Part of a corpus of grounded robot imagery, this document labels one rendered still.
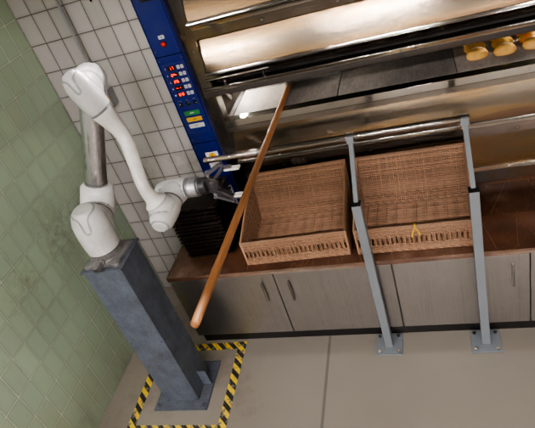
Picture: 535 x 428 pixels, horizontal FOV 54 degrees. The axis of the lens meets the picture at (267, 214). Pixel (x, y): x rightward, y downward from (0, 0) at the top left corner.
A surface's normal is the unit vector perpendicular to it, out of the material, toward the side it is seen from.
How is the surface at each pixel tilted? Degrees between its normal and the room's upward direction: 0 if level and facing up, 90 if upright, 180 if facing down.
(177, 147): 90
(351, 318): 90
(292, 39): 70
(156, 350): 90
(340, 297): 90
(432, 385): 0
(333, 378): 0
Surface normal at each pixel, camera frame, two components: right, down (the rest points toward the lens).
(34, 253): 0.94, -0.11
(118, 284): -0.17, 0.61
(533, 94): -0.28, 0.30
